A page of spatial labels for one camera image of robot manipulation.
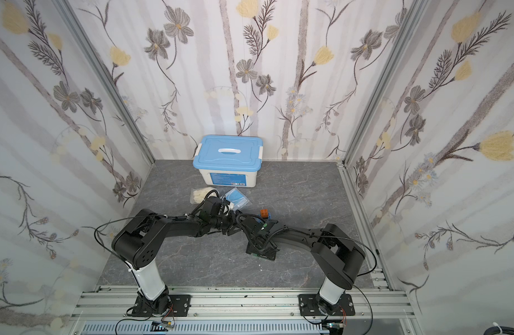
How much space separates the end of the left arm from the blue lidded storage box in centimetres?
23

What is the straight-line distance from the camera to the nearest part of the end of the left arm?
2.73 feet

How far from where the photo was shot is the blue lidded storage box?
3.25 ft
